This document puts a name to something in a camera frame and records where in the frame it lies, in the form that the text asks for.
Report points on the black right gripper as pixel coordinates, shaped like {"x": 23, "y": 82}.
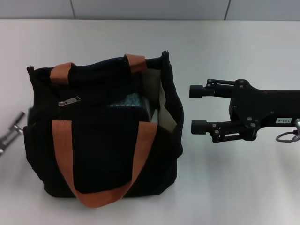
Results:
{"x": 257, "y": 105}

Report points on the silver zipper pull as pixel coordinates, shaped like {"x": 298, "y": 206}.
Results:
{"x": 70, "y": 101}

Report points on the blue grey box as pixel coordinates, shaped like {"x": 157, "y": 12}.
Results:
{"x": 131, "y": 100}

